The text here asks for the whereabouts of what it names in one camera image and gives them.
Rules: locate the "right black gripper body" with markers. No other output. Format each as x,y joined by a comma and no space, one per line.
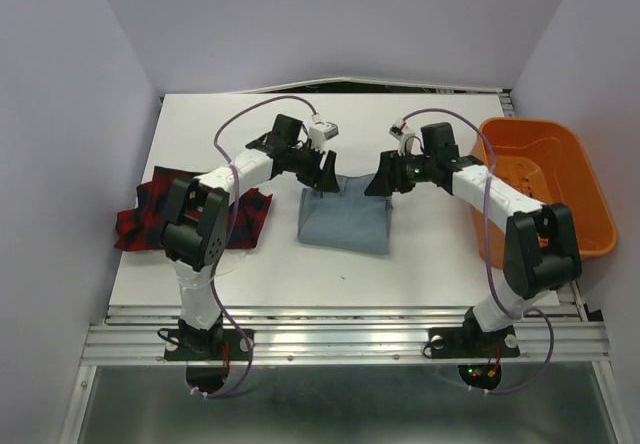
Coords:
407,170

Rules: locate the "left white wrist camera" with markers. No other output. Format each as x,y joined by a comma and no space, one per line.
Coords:
320,132

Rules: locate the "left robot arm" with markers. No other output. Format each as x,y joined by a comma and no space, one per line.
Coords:
195,222

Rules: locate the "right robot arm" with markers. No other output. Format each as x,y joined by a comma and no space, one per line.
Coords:
541,251

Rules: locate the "red black plaid skirt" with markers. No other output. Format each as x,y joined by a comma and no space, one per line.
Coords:
139,229

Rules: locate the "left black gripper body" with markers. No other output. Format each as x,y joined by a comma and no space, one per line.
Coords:
305,162

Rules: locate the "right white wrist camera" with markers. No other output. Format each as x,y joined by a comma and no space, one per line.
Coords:
405,136

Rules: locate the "aluminium frame rail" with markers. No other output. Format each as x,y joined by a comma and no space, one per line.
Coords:
339,335

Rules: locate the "light blue skirt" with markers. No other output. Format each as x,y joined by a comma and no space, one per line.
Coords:
347,220

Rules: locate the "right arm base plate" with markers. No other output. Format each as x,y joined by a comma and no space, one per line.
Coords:
459,344

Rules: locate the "white skirt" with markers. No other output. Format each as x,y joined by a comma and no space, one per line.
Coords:
230,261

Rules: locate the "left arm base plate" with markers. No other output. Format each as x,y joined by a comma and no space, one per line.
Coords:
228,345

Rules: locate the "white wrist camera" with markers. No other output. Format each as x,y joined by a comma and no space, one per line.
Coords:
405,136
320,132

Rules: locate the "orange plastic basket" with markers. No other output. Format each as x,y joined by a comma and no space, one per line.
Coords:
547,161

